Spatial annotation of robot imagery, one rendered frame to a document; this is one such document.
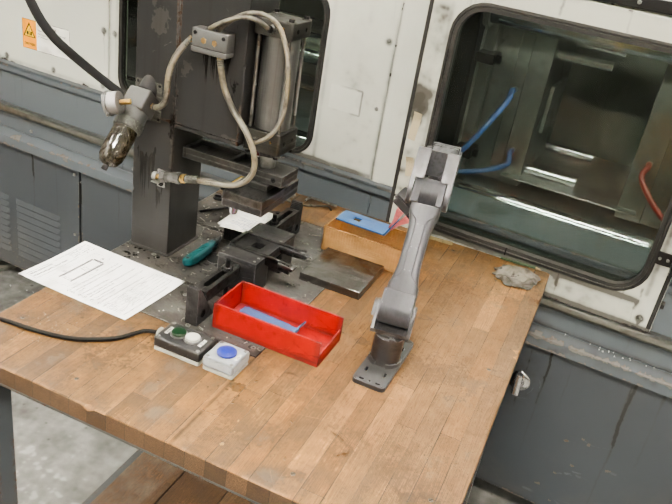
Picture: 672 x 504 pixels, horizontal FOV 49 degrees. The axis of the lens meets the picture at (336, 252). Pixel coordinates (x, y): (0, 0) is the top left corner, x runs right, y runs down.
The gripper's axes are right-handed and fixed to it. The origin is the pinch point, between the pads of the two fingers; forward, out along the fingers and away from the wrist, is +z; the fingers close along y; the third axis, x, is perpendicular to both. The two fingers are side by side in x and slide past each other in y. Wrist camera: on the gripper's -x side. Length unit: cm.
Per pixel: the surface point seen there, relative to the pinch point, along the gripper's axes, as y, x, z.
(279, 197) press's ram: 22.4, 30.6, 0.0
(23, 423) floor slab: 38, 21, 141
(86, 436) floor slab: 20, 15, 130
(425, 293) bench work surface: -17.8, 9.9, 1.3
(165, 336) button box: 15, 66, 20
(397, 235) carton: -2.8, -5.9, 3.8
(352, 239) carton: 4.7, 5.6, 8.2
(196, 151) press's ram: 43, 33, 6
